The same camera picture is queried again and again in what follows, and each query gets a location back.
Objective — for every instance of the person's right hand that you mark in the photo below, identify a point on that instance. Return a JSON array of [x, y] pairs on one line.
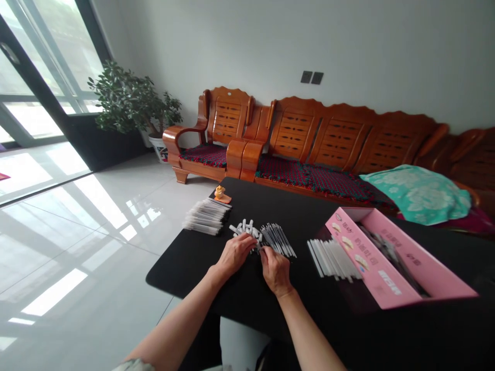
[[275, 268]]

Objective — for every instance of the row of clear pen barrels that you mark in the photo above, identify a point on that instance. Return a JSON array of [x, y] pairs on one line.
[[333, 258]]

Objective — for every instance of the large glass window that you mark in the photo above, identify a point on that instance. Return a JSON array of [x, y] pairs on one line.
[[42, 73]]

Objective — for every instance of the potted green plant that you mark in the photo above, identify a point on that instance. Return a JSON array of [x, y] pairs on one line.
[[133, 104]]

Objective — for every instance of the person's body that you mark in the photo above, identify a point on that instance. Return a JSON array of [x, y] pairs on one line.
[[174, 363]]

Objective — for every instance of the dark wall switch plates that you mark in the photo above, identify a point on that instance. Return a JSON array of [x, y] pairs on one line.
[[312, 77]]

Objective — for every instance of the pile of white pen caps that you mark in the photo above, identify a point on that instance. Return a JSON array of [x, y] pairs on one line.
[[244, 232]]

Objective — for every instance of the person's right fingers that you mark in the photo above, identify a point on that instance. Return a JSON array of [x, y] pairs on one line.
[[267, 255]]

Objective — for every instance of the pile of black pen refills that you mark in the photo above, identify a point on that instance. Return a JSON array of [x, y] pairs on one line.
[[277, 239]]

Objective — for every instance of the long wooden sofa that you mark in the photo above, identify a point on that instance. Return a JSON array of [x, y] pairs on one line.
[[359, 154]]

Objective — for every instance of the pink cardboard box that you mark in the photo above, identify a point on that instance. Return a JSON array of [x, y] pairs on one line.
[[398, 258]]

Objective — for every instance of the teal floral blanket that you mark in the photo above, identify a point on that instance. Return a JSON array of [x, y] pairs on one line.
[[419, 193]]

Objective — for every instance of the wooden armchair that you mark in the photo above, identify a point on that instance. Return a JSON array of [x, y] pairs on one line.
[[209, 137]]

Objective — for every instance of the person's left hand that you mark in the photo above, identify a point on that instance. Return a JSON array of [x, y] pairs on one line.
[[234, 252]]

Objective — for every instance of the pile of assembled white pens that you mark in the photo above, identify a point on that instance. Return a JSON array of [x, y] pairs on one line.
[[206, 217]]

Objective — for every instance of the small orange figurine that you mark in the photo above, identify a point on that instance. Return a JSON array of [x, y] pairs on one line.
[[221, 194]]

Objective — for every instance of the person's left fingers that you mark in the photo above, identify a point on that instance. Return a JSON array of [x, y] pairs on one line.
[[245, 241]]

